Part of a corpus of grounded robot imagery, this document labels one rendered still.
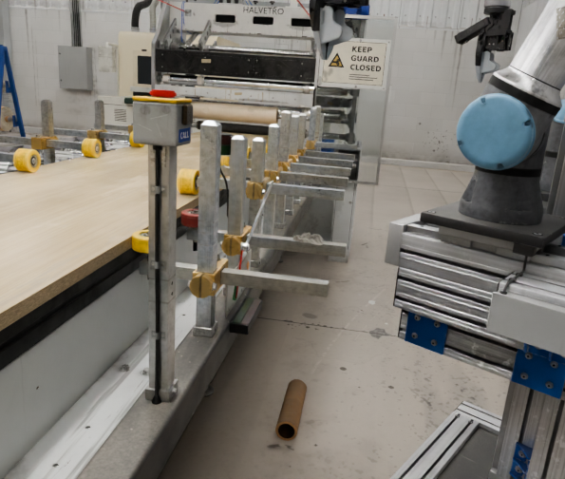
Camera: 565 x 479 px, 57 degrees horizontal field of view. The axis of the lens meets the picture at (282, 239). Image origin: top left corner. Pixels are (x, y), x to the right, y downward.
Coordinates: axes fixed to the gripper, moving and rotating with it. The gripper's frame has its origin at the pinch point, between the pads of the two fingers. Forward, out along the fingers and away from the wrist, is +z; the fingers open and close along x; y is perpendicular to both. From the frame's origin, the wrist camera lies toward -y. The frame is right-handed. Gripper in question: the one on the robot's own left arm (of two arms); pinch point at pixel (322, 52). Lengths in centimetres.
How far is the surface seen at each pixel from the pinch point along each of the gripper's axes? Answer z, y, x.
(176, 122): 12.9, 0.1, -35.3
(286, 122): 19, -67, 73
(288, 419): 124, -36, 48
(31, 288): 42, -19, -49
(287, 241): 46, -20, 19
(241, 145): 21.5, -28.6, 8.8
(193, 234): 47, -42, 6
